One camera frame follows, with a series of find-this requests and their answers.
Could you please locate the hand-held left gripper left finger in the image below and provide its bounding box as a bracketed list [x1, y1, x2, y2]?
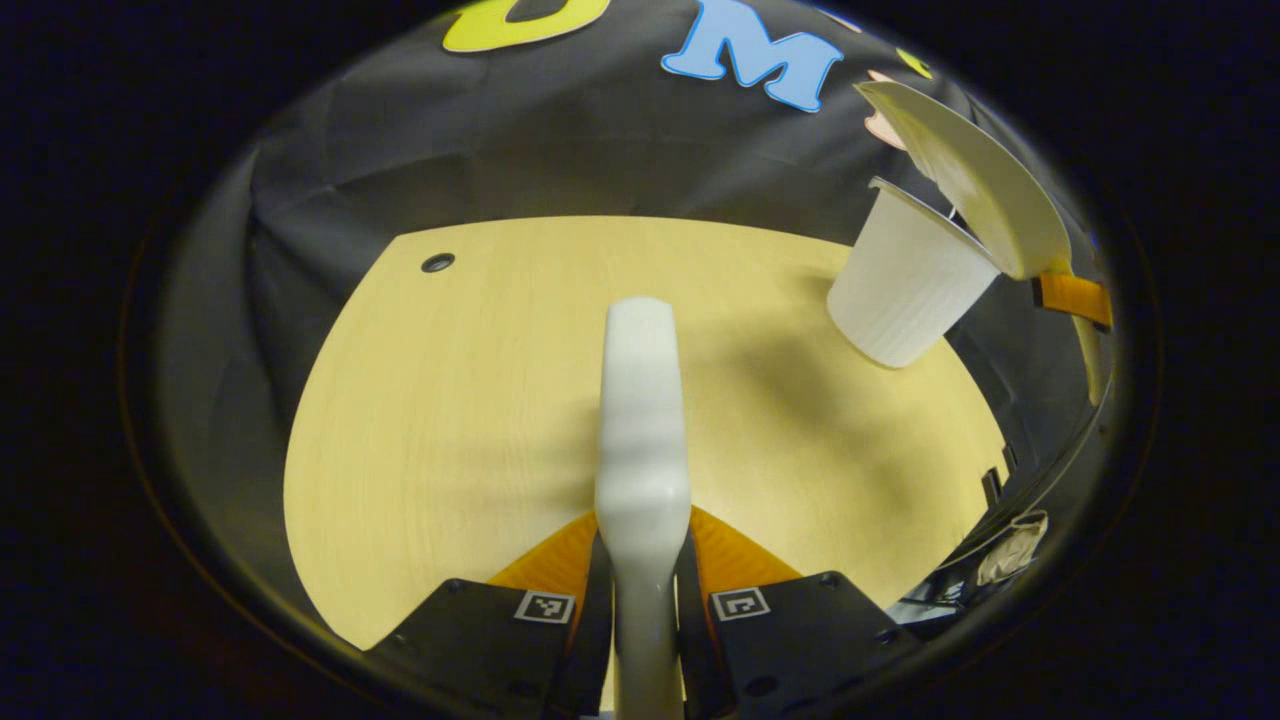
[365, 510, 613, 720]

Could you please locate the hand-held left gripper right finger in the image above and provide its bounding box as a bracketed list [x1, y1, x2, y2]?
[675, 505, 921, 720]

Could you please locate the grey plastic dustpan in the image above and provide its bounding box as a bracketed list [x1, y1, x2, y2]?
[855, 80, 1107, 406]

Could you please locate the small grey broom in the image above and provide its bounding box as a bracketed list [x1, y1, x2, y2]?
[595, 297, 693, 720]

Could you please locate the wooden desktop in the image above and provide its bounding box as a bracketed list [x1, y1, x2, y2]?
[283, 215, 1009, 651]

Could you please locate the white crumpled cloth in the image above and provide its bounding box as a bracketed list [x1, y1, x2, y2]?
[977, 512, 1049, 586]

